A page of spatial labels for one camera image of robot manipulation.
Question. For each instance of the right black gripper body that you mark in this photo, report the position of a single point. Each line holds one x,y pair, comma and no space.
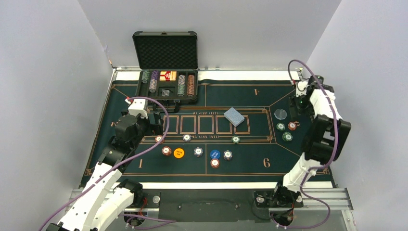
303,106

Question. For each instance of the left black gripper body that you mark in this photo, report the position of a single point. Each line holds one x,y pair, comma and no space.
145,128

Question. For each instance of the orange poker chip stack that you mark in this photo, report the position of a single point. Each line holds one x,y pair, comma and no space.
159,139

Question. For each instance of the yellow big blind button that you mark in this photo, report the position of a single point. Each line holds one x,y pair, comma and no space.
178,153

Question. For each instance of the blue playing card deck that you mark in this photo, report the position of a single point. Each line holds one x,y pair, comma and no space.
234,117

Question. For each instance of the green poker chip stack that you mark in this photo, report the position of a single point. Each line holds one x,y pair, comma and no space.
235,139

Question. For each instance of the blue small blind button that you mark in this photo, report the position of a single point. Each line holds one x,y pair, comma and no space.
215,154

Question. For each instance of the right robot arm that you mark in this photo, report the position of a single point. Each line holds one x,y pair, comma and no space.
323,141

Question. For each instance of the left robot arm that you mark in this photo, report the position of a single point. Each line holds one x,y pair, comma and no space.
89,211

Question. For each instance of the clear bag in case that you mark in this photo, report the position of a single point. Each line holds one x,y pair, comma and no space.
165,93

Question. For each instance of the purple chip row in case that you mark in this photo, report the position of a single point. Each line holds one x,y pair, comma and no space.
153,81

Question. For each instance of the red playing card box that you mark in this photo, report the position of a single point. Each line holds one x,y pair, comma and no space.
168,75

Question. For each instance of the orange chip row in case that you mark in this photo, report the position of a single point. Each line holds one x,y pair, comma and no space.
190,85

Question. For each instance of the green chip row in case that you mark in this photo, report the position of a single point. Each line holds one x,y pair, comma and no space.
145,77

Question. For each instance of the blue chip row in case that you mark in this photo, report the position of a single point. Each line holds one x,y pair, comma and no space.
181,85

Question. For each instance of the green poker table mat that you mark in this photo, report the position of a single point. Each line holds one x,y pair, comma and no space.
261,155

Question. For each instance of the black poker chip case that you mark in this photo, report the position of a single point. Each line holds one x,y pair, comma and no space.
167,51

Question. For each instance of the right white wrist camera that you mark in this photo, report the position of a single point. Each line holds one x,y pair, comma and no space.
300,88

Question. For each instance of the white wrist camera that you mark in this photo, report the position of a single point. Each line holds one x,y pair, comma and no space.
300,88
137,107

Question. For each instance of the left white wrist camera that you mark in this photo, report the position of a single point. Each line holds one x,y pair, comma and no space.
137,107

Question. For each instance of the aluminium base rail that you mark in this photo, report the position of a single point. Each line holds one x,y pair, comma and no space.
245,205

